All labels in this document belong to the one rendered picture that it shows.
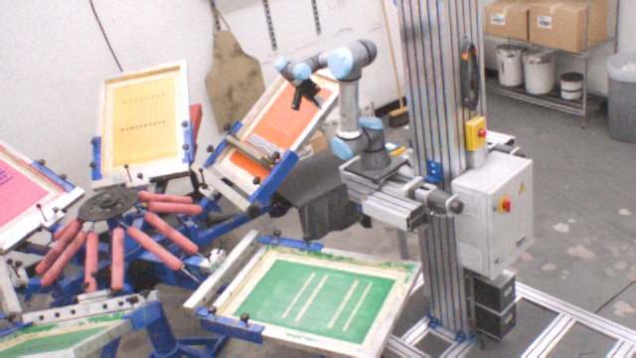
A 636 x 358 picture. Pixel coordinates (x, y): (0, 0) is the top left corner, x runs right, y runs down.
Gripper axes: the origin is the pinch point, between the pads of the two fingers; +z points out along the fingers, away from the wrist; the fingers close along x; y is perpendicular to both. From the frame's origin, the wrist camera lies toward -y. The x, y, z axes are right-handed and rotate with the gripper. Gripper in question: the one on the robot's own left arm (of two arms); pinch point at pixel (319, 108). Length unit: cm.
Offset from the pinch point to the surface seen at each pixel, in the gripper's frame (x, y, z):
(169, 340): 21, -145, 30
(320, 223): 6, -44, 54
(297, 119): 17.4, -8.5, 5.7
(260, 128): 40.8, -22.4, 5.7
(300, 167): 41, -24, 45
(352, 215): 6, -29, 69
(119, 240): 4, -109, -40
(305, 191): 15, -35, 38
